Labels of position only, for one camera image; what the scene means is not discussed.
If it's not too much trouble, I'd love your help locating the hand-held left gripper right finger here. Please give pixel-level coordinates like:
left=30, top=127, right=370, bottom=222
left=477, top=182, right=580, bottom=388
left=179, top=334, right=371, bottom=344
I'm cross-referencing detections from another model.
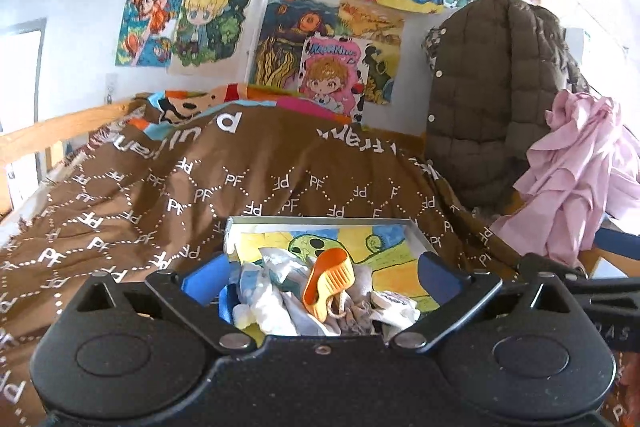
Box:
left=391, top=252, right=575, bottom=355

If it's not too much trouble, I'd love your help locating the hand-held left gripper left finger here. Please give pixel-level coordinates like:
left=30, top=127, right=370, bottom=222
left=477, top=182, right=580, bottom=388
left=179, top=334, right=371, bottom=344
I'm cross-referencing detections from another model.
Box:
left=72, top=253, right=255, bottom=355

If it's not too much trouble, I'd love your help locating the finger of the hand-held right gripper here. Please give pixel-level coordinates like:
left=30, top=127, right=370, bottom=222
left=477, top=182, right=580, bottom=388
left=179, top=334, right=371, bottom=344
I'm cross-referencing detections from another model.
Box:
left=596, top=228, right=640, bottom=254
left=515, top=253, right=640, bottom=304

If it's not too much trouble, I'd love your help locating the small white printed packet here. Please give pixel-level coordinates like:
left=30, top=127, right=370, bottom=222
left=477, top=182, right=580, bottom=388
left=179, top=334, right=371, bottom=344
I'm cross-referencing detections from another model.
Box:
left=371, top=288, right=422, bottom=324

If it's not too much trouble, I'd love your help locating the shallow tray with colourful picture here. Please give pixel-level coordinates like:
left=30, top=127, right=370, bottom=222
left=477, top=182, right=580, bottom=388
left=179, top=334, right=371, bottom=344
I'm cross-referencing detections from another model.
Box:
left=222, top=215, right=442, bottom=340

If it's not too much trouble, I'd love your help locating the white sock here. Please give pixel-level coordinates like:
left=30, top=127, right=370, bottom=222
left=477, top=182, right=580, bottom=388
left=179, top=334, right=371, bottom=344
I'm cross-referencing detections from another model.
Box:
left=257, top=246, right=315, bottom=290

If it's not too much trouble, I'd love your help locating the orange plastic scoop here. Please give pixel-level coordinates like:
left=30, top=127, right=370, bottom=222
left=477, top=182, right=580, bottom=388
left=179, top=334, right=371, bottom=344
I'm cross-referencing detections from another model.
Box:
left=301, top=249, right=358, bottom=324

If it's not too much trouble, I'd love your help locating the pink shirt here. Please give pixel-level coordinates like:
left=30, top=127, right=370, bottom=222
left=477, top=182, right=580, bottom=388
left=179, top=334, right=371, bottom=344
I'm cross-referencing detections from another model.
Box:
left=489, top=88, right=640, bottom=269

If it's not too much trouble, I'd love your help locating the brown printed blanket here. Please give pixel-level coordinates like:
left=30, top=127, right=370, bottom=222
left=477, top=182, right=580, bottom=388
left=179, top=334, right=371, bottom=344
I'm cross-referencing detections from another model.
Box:
left=0, top=99, right=640, bottom=427

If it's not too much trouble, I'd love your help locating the colourful cartoon pillow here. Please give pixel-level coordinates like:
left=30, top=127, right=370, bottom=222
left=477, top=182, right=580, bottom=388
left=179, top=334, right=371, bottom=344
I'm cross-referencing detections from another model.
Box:
left=135, top=82, right=362, bottom=128

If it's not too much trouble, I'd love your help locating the brown quilted jacket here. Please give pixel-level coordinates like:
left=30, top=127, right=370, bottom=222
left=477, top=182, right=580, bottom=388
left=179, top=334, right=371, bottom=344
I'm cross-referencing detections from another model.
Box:
left=421, top=0, right=592, bottom=214

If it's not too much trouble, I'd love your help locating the wooden bed frame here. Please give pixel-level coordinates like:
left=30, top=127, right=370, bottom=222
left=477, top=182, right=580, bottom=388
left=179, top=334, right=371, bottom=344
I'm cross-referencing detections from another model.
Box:
left=0, top=99, right=640, bottom=280

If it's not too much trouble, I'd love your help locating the pink cartoon child wall poster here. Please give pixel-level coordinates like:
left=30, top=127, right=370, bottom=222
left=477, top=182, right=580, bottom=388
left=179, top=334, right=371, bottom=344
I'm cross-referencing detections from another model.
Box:
left=297, top=35, right=372, bottom=124

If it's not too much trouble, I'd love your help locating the blond figure wall poster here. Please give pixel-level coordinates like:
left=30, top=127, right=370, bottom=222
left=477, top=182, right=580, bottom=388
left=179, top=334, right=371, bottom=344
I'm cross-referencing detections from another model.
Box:
left=167, top=0, right=254, bottom=76

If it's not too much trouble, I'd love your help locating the dark blue swirl wall poster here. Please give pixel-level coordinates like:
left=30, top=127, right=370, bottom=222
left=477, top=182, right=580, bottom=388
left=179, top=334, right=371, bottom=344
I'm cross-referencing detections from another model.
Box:
left=249, top=0, right=347, bottom=94

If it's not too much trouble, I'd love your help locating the yellow brown landscape wall poster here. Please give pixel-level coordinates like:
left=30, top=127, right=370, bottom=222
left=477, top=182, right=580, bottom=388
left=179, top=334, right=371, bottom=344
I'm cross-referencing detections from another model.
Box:
left=336, top=1, right=406, bottom=106

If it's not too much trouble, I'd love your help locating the orange-haired girl wall poster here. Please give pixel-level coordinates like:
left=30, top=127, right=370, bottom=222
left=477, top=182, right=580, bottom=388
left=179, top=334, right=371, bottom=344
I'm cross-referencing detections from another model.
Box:
left=115, top=0, right=187, bottom=68

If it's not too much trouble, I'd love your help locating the white window frame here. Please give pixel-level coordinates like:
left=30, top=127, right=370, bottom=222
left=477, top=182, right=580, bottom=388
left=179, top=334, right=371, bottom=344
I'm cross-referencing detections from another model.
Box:
left=0, top=18, right=49, bottom=135

